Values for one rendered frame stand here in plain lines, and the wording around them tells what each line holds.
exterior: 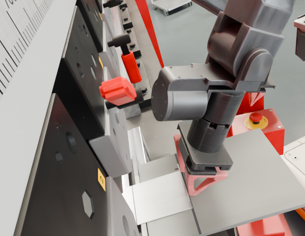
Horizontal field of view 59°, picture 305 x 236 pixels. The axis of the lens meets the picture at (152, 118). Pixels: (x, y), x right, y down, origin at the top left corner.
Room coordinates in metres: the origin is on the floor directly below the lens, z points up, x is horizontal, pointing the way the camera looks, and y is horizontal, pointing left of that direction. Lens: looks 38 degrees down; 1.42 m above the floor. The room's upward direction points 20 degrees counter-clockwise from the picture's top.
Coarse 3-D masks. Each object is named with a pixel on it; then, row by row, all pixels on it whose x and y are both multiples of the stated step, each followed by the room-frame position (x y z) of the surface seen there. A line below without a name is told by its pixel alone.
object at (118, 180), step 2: (120, 176) 0.28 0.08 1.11; (116, 178) 0.26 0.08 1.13; (118, 178) 0.27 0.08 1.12; (120, 178) 0.28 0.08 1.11; (116, 180) 0.26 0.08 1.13; (118, 180) 0.26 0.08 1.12; (120, 180) 0.27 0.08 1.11; (116, 182) 0.26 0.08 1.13; (118, 182) 0.26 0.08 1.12; (120, 182) 0.27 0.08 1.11; (116, 184) 0.26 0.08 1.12; (118, 184) 0.26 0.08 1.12; (120, 184) 0.26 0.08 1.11; (122, 184) 0.27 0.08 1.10; (118, 186) 0.26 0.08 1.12; (120, 186) 0.26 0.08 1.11; (122, 186) 0.27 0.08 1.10; (118, 188) 0.26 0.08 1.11; (120, 188) 0.26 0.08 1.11; (122, 188) 0.26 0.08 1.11; (120, 190) 0.26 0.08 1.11; (122, 190) 0.26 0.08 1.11; (122, 192) 0.26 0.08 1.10
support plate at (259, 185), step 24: (240, 144) 0.35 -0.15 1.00; (264, 144) 0.34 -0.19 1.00; (144, 168) 0.38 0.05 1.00; (168, 168) 0.36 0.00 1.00; (240, 168) 0.30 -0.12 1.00; (264, 168) 0.28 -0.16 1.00; (288, 168) 0.27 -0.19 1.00; (216, 192) 0.27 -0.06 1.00; (240, 192) 0.26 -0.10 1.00; (264, 192) 0.24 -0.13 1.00; (288, 192) 0.23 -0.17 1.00; (168, 216) 0.26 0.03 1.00; (192, 216) 0.24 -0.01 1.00; (216, 216) 0.23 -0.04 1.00; (240, 216) 0.22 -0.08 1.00; (264, 216) 0.21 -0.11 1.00
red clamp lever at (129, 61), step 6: (120, 36) 0.45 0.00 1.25; (126, 36) 0.45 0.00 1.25; (108, 42) 0.46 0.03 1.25; (114, 42) 0.45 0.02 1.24; (120, 42) 0.45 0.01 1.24; (126, 42) 0.45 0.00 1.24; (126, 48) 0.45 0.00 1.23; (126, 54) 0.45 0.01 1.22; (132, 54) 0.45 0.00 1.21; (126, 60) 0.45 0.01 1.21; (132, 60) 0.45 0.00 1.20; (126, 66) 0.45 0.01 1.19; (132, 66) 0.45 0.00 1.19; (132, 72) 0.45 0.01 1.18; (138, 72) 0.45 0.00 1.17; (132, 78) 0.45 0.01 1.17; (138, 78) 0.45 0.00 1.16
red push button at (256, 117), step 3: (252, 114) 0.62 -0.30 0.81; (255, 114) 0.61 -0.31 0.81; (258, 114) 0.61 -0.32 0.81; (249, 117) 0.61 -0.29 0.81; (252, 117) 0.61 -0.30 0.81; (255, 117) 0.60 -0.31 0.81; (258, 117) 0.60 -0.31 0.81; (261, 117) 0.60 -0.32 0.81; (252, 120) 0.60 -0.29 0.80; (255, 120) 0.59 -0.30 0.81; (258, 120) 0.59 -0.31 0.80; (255, 123) 0.60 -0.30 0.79; (258, 123) 0.60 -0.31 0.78
